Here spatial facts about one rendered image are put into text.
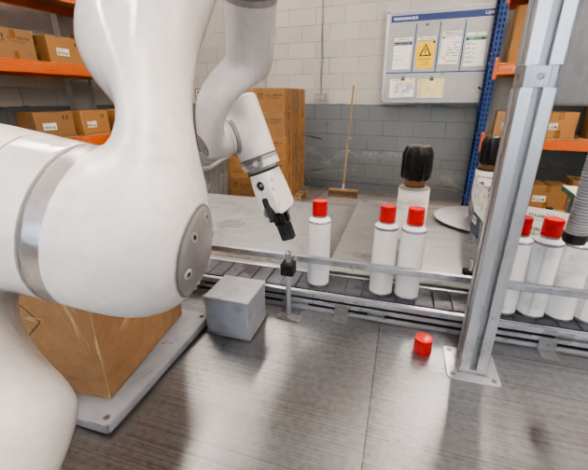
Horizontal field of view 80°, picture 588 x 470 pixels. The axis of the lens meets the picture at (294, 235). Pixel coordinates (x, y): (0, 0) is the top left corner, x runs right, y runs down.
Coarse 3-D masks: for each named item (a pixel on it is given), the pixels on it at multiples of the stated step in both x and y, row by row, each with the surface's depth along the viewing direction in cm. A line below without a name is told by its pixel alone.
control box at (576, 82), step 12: (576, 24) 43; (576, 36) 44; (576, 48) 44; (576, 60) 44; (564, 72) 45; (576, 72) 44; (564, 84) 46; (576, 84) 45; (564, 96) 46; (576, 96) 45
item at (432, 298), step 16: (208, 272) 90; (224, 272) 90; (240, 272) 90; (256, 272) 90; (272, 272) 90; (304, 272) 90; (304, 288) 82; (320, 288) 82; (336, 288) 82; (352, 288) 82; (368, 288) 82; (416, 304) 76; (432, 304) 76; (448, 304) 76; (464, 304) 76; (512, 320) 71; (528, 320) 71; (544, 320) 71; (576, 320) 71
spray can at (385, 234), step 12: (384, 204) 74; (384, 216) 73; (384, 228) 73; (396, 228) 73; (384, 240) 74; (396, 240) 75; (372, 252) 77; (384, 252) 75; (396, 252) 77; (384, 264) 76; (372, 276) 78; (384, 276) 77; (372, 288) 79; (384, 288) 78
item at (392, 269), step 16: (272, 256) 82; (304, 256) 79; (384, 272) 75; (400, 272) 74; (416, 272) 73; (432, 272) 72; (512, 288) 68; (528, 288) 67; (544, 288) 67; (560, 288) 66
